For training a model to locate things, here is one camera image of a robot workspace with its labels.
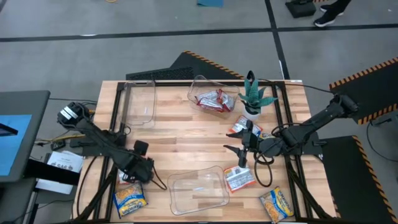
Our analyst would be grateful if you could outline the person's black shoe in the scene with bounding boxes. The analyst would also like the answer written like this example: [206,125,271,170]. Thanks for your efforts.
[313,0,353,28]

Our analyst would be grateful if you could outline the white paper sheets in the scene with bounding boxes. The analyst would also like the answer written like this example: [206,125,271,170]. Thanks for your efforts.
[35,150,85,195]

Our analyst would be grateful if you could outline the black floor box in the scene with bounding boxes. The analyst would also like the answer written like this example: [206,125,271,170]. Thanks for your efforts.
[285,0,317,19]

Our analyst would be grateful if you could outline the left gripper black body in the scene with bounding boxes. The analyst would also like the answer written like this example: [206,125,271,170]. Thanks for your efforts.
[116,151,155,184]

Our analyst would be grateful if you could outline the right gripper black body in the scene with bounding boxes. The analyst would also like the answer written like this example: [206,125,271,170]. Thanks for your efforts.
[238,119,274,168]

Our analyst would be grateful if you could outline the clear plastic bin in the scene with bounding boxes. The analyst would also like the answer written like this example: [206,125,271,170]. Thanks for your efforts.
[186,74,241,119]
[167,165,231,216]
[119,80,158,130]

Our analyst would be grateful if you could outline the blue floor mat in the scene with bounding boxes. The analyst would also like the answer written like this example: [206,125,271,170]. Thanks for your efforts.
[197,0,224,8]

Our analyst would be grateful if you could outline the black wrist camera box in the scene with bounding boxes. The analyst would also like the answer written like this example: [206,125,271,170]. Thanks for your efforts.
[133,139,149,156]

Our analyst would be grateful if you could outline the small black device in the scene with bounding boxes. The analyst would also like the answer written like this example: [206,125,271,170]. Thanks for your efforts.
[50,139,67,151]

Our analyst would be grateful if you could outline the orange Maruchan noodle pack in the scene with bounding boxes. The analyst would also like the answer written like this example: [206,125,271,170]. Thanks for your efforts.
[223,164,257,194]
[228,114,264,138]
[117,169,136,186]

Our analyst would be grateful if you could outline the monitor with blue screen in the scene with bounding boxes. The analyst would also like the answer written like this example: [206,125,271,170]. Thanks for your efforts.
[0,90,51,184]

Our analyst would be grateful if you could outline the red Maruchan noodle pack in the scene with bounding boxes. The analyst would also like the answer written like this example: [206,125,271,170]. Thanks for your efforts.
[198,98,224,113]
[195,90,219,105]
[216,88,236,113]

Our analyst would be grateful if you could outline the long black cable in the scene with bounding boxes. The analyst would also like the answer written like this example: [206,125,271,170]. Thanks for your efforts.
[257,77,336,94]

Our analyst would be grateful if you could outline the black hazard-striped floor mat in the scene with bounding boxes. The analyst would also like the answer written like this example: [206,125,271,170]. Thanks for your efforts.
[320,135,398,224]
[328,57,398,126]
[126,50,246,81]

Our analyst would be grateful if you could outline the green succulent in white pot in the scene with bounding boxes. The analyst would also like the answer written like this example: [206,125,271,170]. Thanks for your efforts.
[238,70,279,121]

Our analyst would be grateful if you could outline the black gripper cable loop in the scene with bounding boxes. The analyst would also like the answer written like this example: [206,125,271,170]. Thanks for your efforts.
[254,151,275,188]

